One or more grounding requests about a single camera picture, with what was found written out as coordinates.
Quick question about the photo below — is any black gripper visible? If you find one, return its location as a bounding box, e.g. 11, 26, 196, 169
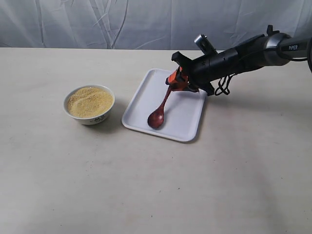
165, 34, 267, 96

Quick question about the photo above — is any dark red wooden spoon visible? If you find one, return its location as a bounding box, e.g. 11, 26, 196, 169
147, 86, 172, 129

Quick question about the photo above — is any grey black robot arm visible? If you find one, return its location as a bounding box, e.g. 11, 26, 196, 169
165, 25, 312, 96

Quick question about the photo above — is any yellow grain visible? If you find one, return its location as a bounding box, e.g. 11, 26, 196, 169
67, 87, 114, 118

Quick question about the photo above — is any white rectangular plastic tray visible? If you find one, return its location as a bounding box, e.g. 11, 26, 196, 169
121, 69, 207, 142

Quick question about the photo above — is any white patterned ceramic bowl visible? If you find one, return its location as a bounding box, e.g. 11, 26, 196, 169
63, 85, 115, 125

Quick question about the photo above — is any white wrinkled backdrop curtain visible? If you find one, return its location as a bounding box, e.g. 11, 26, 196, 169
0, 0, 312, 50

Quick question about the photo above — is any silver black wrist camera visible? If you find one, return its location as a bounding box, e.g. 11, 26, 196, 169
194, 34, 217, 56

